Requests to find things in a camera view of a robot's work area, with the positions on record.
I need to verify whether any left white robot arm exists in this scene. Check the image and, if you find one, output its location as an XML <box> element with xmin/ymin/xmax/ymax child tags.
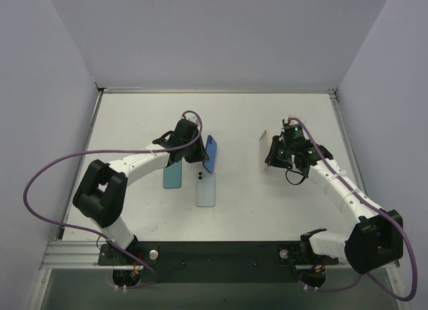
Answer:
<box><xmin>72</xmin><ymin>118</ymin><xmax>209</xmax><ymax>265</ymax></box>

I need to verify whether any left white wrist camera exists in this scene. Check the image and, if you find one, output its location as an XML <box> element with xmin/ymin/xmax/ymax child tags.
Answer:
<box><xmin>182</xmin><ymin>112</ymin><xmax>201</xmax><ymax>129</ymax></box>

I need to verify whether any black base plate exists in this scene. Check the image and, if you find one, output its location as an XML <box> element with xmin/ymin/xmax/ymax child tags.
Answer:
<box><xmin>98</xmin><ymin>241</ymin><xmax>338</xmax><ymax>283</ymax></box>

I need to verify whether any teal phone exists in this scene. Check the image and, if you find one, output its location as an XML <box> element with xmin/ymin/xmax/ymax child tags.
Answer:
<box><xmin>163</xmin><ymin>161</ymin><xmax>182</xmax><ymax>190</ymax></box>

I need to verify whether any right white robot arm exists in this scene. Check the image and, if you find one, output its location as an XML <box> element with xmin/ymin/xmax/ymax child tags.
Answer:
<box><xmin>259</xmin><ymin>122</ymin><xmax>404</xmax><ymax>274</ymax></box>

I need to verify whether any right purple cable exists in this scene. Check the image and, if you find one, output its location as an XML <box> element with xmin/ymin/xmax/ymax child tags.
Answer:
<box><xmin>289</xmin><ymin>116</ymin><xmax>418</xmax><ymax>301</ymax></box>

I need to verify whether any light blue phone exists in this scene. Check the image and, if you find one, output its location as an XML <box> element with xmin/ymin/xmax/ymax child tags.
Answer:
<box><xmin>196</xmin><ymin>170</ymin><xmax>215</xmax><ymax>208</ymax></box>

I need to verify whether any aluminium front rail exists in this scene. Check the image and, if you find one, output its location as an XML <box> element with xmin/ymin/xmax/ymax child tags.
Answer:
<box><xmin>39</xmin><ymin>239</ymin><xmax>401</xmax><ymax>271</ymax></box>

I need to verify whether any beige phone case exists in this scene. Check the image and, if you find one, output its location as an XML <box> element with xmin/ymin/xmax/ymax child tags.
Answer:
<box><xmin>259</xmin><ymin>130</ymin><xmax>272</xmax><ymax>171</ymax></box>

